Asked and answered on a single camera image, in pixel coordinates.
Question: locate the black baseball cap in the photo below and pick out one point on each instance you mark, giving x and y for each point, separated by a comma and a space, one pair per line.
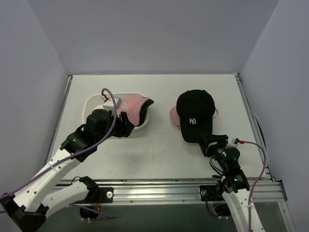
195, 109

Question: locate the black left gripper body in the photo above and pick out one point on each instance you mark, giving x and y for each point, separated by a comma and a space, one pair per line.
124, 124

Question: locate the pink cap with white logo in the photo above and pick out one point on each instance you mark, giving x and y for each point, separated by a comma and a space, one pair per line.
132, 105

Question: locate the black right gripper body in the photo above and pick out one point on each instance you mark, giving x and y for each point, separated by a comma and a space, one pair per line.
213, 144

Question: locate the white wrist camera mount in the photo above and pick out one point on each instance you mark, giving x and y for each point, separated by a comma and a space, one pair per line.
235, 142
108, 104

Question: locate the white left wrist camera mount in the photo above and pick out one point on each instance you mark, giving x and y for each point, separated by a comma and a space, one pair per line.
108, 104

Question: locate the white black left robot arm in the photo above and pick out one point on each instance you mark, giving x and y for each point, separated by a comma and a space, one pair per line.
30, 206

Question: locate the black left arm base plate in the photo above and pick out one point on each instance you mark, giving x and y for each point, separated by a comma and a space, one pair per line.
99, 195

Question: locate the dark green baseball cap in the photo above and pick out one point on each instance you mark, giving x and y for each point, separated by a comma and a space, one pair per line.
146, 108

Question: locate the white perforated plastic basket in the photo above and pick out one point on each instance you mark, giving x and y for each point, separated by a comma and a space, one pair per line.
95, 102

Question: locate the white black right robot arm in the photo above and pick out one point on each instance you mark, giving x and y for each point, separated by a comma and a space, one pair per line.
233, 185

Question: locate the plain pink baseball cap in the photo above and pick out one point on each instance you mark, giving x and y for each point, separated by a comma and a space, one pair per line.
174, 117

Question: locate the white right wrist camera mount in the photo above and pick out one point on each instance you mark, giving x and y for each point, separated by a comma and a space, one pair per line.
235, 142

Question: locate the aluminium mounting rail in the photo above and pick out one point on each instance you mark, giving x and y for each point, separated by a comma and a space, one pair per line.
186, 191

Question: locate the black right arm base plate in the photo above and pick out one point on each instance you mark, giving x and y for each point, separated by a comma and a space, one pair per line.
211, 193

